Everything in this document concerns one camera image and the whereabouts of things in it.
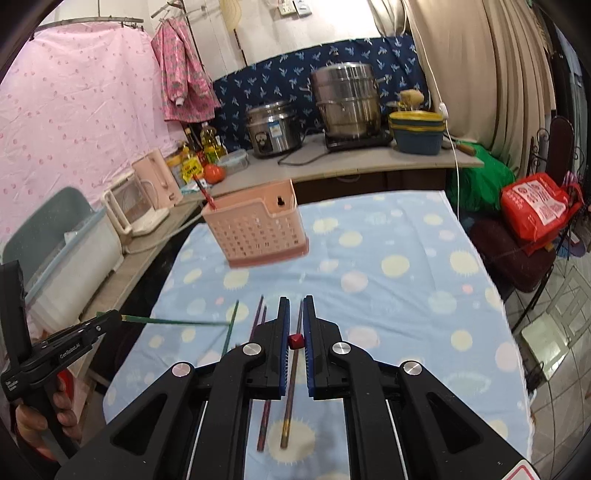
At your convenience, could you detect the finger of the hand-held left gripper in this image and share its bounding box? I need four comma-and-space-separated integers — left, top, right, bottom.
79, 309, 122, 337

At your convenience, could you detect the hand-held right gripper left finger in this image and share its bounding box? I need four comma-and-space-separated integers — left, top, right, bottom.
55, 296, 293, 480

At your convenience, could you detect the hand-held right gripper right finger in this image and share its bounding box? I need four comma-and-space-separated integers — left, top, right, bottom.
302, 295, 532, 480

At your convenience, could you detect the green chopstick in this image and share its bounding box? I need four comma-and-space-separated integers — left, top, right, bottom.
120, 314, 237, 328
221, 300, 240, 357

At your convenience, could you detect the dark brown chopstick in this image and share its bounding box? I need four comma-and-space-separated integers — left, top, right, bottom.
279, 304, 304, 450

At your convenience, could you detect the maroon chopstick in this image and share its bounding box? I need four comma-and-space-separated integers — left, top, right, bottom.
256, 399, 273, 453

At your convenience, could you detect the pink plastic utensil basket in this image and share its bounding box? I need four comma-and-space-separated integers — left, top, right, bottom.
201, 179, 310, 269

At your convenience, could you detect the red chopstick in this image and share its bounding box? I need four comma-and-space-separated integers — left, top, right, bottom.
193, 174, 218, 212

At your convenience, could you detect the person's left hand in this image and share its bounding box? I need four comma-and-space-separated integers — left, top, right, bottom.
13, 377, 80, 462

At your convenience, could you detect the white storage bin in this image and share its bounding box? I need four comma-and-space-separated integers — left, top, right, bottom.
2, 186, 126, 334

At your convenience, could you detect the blue dotted tablecloth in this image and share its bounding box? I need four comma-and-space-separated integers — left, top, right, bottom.
102, 190, 533, 480

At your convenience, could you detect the white countertop appliance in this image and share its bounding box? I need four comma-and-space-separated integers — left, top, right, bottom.
102, 172, 172, 239

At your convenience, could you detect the pink electric kettle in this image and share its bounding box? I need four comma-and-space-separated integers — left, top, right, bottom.
131, 148, 182, 209

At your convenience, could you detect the yellow tin can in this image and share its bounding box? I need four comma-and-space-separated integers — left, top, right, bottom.
165, 151, 190, 186

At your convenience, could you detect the yellow packet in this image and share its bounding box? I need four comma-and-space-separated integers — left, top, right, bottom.
182, 157, 206, 185

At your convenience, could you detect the clear food container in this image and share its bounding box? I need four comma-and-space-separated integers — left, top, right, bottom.
216, 148, 250, 176

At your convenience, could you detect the pink dotted curtain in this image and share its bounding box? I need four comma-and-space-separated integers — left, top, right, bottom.
0, 21, 197, 252

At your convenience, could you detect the cooking oil bottle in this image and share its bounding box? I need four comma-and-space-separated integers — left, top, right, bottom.
201, 123, 225, 165

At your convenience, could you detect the black induction cooktop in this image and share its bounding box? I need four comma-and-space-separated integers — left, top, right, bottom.
322, 129, 396, 154

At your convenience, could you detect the steel rice cooker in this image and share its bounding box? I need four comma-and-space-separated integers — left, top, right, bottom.
245, 100, 306, 159

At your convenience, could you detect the dark chair cushion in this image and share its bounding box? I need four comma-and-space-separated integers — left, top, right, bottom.
470, 216, 557, 292

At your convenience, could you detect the blue plastic basin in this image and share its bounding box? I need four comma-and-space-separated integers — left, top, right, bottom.
392, 126, 447, 156

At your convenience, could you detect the green plastic bag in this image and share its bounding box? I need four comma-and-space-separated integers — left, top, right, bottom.
445, 142, 518, 214

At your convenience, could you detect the steel steamer pot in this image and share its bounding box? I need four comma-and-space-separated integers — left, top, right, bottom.
309, 62, 387, 140

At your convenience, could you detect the pink patterned smock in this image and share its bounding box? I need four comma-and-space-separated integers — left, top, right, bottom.
150, 17, 222, 123

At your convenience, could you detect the red plastic bag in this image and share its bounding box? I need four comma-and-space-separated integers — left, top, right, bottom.
501, 172, 584, 256

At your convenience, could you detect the navy printed cloth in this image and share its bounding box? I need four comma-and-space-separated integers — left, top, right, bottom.
211, 33, 433, 151

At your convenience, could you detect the metal hanger rack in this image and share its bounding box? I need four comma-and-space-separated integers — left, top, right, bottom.
154, 0, 218, 29

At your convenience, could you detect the wrought iron chair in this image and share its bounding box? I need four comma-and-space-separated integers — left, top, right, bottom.
530, 114, 586, 259

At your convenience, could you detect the beige curtain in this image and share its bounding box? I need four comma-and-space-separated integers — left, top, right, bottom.
368, 0, 560, 158

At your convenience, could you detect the cream plastic fan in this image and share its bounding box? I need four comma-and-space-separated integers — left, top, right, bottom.
219, 0, 241, 34

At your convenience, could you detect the white appliance cord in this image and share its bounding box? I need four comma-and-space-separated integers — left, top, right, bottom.
124, 211, 205, 256

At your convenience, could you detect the black power cord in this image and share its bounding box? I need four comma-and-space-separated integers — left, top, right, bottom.
276, 144, 331, 167

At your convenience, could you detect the wooden handled knife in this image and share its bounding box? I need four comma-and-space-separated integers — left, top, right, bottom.
444, 137, 477, 156

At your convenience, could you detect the metal curtain rail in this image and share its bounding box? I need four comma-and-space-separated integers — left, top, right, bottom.
28, 17, 147, 43

